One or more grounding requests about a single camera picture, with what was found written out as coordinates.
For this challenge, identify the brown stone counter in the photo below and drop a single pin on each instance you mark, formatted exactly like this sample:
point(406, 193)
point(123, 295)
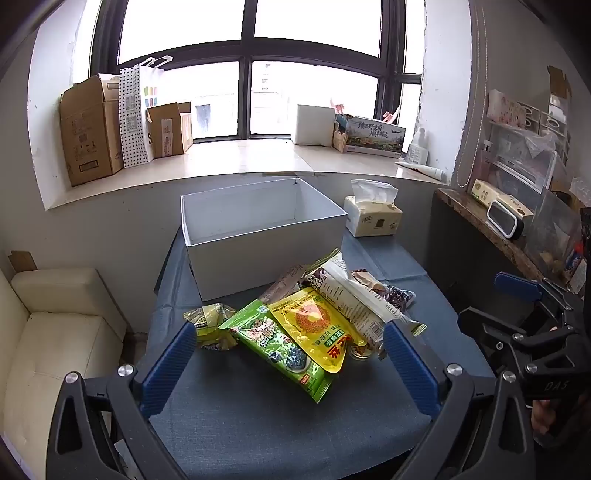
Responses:
point(480, 221)

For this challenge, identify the large cardboard box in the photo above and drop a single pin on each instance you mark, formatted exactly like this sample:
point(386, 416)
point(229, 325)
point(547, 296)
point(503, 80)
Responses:
point(87, 134)

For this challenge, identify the person's right hand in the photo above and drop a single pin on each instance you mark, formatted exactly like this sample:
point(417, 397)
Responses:
point(542, 415)

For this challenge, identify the wicker basket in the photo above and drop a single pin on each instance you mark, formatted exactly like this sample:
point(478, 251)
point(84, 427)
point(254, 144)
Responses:
point(340, 138)

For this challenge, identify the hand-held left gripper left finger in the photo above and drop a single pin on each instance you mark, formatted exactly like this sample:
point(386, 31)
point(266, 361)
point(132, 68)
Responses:
point(168, 364)

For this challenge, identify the grey stitched panel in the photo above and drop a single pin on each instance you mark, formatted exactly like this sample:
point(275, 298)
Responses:
point(473, 92)

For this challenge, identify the white tube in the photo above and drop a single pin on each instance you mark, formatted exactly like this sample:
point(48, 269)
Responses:
point(422, 170)

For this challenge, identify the printed tissue box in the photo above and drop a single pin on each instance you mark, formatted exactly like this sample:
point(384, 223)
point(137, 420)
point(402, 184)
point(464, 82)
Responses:
point(374, 136)

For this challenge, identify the small metal can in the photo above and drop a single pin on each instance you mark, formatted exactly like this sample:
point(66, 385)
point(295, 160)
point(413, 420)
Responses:
point(360, 353)

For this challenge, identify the white bottle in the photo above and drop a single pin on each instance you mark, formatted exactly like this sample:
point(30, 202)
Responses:
point(418, 150)

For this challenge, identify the black window frame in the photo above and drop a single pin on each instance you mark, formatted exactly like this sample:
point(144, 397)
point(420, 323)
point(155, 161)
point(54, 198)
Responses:
point(247, 53)

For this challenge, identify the green snack bag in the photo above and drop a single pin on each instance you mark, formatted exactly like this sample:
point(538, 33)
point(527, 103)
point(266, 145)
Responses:
point(263, 341)

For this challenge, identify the pink floral pack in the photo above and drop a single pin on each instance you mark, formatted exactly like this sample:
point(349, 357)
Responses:
point(505, 108)

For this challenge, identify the white rectangular box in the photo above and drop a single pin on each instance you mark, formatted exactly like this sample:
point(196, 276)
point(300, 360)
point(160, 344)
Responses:
point(258, 249)

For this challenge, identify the dark purple snack packet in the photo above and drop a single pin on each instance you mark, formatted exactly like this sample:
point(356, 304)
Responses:
point(399, 297)

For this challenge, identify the clear plastic storage box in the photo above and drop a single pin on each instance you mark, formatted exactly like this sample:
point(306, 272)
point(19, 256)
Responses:
point(521, 161)

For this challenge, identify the soft tissue pack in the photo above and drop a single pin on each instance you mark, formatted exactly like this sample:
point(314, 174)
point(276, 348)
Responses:
point(374, 217)

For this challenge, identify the white foam box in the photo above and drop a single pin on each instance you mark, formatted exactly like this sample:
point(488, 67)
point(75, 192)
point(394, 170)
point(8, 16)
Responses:
point(311, 124)

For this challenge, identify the brown snack packet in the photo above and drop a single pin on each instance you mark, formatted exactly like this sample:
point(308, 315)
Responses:
point(367, 279)

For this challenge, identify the pink snack packet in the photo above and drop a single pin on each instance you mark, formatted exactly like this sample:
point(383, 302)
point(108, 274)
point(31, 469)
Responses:
point(281, 286)

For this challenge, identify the yellow tissue pack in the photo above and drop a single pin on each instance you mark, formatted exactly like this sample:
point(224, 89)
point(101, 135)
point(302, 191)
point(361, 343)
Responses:
point(501, 196)

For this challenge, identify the white and black device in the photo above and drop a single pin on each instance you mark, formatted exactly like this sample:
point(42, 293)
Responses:
point(505, 221)

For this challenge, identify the white snack bag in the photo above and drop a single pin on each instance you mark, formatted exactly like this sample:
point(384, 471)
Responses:
point(351, 295)

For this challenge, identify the polka dot paper bag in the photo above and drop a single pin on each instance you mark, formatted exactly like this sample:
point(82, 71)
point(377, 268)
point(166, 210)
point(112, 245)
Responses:
point(134, 120)

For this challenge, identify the olive green snack packet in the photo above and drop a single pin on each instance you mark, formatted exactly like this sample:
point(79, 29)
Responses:
point(207, 318)

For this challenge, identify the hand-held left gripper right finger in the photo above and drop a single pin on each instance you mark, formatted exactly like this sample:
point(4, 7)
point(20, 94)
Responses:
point(411, 369)

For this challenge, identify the white desk organizer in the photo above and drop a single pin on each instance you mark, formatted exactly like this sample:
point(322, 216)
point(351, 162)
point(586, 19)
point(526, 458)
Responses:
point(551, 124)

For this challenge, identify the yellow snack bag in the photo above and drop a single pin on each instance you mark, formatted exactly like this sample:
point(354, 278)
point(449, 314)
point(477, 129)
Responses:
point(309, 323)

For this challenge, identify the clear acrylic container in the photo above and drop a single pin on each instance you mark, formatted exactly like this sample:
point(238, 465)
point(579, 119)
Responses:
point(551, 230)

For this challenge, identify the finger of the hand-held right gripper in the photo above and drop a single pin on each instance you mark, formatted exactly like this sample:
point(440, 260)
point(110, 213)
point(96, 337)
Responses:
point(489, 330)
point(517, 284)

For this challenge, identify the small cardboard box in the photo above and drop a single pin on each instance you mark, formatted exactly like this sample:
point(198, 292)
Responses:
point(168, 131)

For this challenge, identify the cream sofa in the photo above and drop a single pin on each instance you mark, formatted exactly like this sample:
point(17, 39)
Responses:
point(46, 341)

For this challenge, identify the cardboard piece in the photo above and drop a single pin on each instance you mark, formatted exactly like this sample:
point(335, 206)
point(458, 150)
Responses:
point(23, 261)

